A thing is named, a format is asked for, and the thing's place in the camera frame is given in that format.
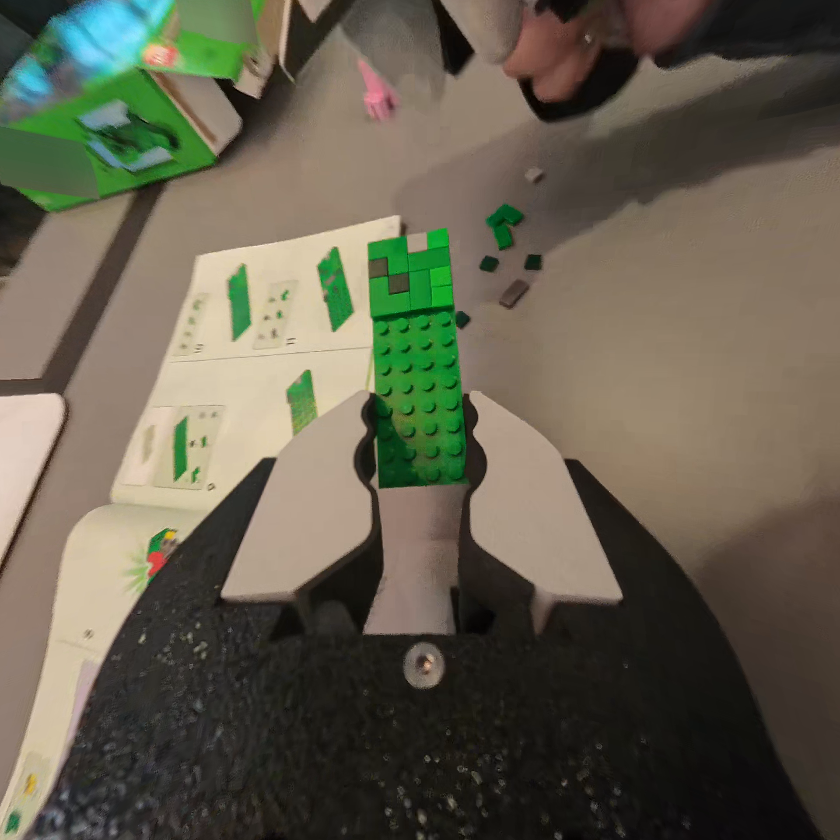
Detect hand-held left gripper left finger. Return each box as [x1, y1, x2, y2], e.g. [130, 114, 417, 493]
[221, 390, 384, 607]

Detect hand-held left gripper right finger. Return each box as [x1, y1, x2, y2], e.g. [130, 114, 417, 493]
[461, 392, 626, 607]

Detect green studded brick plate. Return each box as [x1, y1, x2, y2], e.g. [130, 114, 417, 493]
[367, 229, 471, 490]

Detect person's right forearm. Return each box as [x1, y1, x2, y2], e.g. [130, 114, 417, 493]
[650, 0, 840, 69]

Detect person's right hand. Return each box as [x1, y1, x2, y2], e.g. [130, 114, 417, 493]
[503, 0, 720, 106]

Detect small pink brick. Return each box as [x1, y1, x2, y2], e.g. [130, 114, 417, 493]
[357, 56, 399, 122]

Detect building instruction booklet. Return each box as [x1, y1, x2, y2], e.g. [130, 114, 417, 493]
[0, 214, 404, 840]

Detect green brick set box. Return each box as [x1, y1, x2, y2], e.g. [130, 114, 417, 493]
[0, 0, 355, 214]

